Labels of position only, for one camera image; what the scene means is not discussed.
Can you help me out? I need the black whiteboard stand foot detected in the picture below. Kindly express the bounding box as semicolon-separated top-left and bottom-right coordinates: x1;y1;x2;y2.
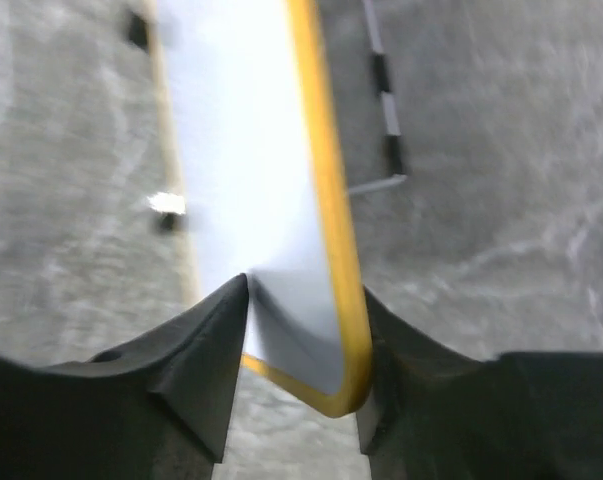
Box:
155;212;180;234
124;8;148;52

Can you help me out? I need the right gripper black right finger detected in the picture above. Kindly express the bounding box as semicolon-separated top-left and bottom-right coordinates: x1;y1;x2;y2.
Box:
356;294;603;480

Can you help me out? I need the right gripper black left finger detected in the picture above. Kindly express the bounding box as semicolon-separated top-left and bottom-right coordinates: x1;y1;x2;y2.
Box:
0;275;249;479

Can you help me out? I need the black right whiteboard stand foot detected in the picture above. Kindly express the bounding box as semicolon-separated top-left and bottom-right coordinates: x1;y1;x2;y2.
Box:
155;212;180;234

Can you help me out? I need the black left whiteboard stand foot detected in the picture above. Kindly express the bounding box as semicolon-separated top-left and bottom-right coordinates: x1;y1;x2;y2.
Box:
124;8;148;52

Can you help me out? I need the orange framed whiteboard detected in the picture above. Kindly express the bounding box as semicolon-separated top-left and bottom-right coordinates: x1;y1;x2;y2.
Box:
145;1;372;417

